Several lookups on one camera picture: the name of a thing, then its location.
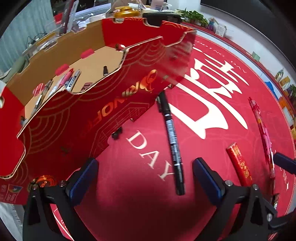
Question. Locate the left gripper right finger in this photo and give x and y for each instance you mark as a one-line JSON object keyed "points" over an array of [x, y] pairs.
{"points": [[251, 222]]}

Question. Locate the silver grey marker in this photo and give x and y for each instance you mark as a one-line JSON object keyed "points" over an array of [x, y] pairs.
{"points": [[73, 80]]}

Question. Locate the black marker pen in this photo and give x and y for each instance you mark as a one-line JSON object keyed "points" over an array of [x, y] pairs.
{"points": [[165, 110]]}

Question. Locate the black clear gel pen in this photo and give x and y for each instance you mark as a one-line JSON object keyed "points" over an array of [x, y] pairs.
{"points": [[42, 96]]}

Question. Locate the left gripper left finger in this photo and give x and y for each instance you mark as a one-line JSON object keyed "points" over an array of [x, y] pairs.
{"points": [[39, 222]]}

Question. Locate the red pink gel pen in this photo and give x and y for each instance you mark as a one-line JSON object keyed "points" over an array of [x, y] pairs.
{"points": [[62, 81]]}

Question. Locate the black portable radio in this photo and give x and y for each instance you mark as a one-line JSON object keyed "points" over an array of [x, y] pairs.
{"points": [[155, 19]]}

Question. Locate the red gold slim box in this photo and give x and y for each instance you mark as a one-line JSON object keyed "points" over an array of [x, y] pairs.
{"points": [[239, 165]]}

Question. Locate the red cardboard tray box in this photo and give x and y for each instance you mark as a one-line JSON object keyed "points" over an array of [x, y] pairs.
{"points": [[124, 66]]}

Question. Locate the round red wedding mat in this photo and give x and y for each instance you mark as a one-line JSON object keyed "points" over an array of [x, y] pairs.
{"points": [[134, 197]]}

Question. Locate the pink patterned pen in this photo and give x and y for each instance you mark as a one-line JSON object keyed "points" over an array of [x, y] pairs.
{"points": [[266, 142]]}

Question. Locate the potted green plant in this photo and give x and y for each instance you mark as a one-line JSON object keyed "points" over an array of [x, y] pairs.
{"points": [[192, 17]]}

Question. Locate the gold lid glass jar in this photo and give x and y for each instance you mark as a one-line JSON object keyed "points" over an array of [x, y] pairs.
{"points": [[125, 11]]}

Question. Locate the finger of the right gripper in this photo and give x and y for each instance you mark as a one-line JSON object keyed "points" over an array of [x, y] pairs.
{"points": [[285, 162]]}

